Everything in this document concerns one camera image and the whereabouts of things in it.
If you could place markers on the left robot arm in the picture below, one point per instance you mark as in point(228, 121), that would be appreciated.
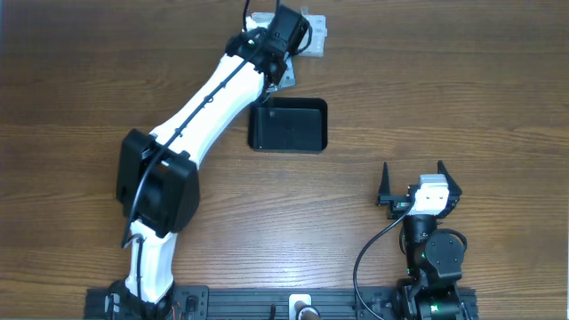
point(213, 111)

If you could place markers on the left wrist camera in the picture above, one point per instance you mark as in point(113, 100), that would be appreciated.
point(286, 73)

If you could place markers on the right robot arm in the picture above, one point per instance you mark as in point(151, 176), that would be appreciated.
point(438, 253)

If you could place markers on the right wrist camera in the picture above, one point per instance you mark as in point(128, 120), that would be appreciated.
point(430, 195)

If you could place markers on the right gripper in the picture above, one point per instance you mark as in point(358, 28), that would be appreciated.
point(395, 205)

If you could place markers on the black tray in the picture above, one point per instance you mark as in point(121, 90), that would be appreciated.
point(293, 129)

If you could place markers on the clear test tube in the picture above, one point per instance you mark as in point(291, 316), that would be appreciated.
point(259, 129)
point(306, 12)
point(270, 101)

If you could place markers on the white test tube rack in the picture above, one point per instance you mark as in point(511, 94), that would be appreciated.
point(318, 35)

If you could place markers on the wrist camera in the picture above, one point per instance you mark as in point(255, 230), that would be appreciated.
point(286, 73)
point(430, 195)

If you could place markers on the mounting rail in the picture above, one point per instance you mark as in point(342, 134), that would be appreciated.
point(249, 304)

